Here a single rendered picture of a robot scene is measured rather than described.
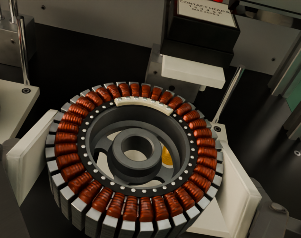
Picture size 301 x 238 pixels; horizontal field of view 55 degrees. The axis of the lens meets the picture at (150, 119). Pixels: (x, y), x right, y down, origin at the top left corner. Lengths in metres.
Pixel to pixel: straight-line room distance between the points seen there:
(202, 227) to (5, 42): 0.32
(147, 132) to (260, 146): 0.24
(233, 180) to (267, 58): 0.40
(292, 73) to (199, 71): 0.25
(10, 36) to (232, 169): 0.33
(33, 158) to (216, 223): 0.19
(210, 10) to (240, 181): 0.19
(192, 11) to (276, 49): 0.28
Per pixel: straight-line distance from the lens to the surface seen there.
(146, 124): 0.21
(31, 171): 0.17
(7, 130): 0.33
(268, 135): 0.43
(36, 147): 0.16
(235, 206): 0.17
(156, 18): 0.49
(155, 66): 0.38
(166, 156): 0.31
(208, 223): 0.29
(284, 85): 0.51
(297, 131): 0.44
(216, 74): 0.28
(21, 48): 0.36
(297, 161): 0.42
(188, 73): 0.27
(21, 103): 0.36
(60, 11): 0.52
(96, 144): 0.20
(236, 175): 0.17
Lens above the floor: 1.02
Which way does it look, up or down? 43 degrees down
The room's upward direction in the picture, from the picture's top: 16 degrees clockwise
